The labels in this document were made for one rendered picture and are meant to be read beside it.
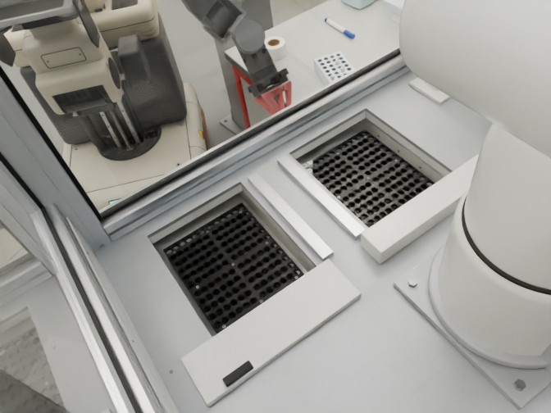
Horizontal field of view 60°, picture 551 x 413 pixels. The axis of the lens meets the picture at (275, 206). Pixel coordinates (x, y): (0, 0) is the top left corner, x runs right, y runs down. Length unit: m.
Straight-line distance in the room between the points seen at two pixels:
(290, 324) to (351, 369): 0.11
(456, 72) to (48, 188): 0.64
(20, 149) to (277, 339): 0.45
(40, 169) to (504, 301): 0.64
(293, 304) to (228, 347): 0.12
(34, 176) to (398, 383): 0.59
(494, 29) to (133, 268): 0.71
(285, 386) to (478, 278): 0.30
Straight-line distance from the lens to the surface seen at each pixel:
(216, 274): 0.86
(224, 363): 0.72
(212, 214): 1.02
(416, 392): 0.71
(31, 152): 0.76
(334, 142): 1.12
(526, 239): 0.54
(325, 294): 0.75
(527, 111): 0.27
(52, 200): 0.81
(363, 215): 0.90
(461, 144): 0.98
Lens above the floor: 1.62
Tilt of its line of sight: 51 degrees down
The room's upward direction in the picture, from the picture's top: 11 degrees counter-clockwise
